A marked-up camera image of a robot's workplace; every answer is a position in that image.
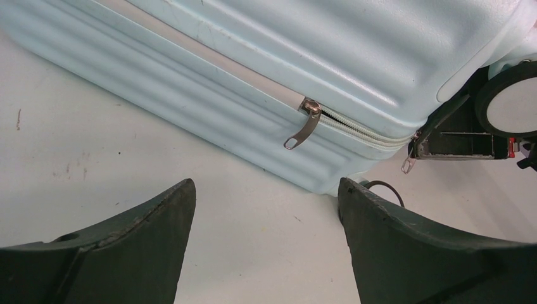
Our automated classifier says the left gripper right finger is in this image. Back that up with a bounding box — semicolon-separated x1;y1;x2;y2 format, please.
338;178;536;303

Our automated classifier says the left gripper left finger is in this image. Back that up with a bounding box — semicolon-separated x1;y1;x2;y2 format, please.
1;179;196;303

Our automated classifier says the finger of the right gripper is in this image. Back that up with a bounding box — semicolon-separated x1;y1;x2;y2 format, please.
408;68;510;160

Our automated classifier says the silver zipper pull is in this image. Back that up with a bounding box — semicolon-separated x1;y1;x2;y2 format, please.
401;131;420;174
283;98;322;150

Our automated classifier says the light blue ribbed suitcase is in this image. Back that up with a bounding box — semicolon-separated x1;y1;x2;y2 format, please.
1;1;536;196

